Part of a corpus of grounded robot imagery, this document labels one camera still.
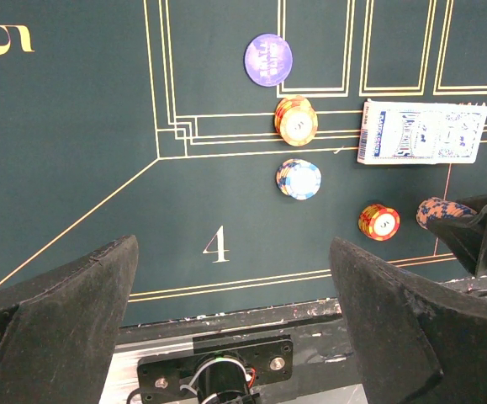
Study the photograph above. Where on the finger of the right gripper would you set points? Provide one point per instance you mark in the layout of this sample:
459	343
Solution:
466	237

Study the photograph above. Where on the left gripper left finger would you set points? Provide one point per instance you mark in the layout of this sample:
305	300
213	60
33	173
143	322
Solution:
58	330

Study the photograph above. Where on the green poker table mat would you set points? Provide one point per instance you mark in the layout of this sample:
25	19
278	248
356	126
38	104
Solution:
138	117

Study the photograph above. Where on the orange poker chip stack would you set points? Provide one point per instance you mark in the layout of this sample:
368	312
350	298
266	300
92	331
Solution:
379	222

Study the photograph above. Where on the blue small blind button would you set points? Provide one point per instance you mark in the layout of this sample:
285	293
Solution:
268	60

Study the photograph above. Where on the orange chips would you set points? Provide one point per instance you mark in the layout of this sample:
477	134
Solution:
296	120

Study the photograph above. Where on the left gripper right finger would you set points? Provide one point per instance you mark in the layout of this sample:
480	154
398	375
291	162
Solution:
414	340

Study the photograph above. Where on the blue playing card box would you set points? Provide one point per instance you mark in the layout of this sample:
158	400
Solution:
398	133

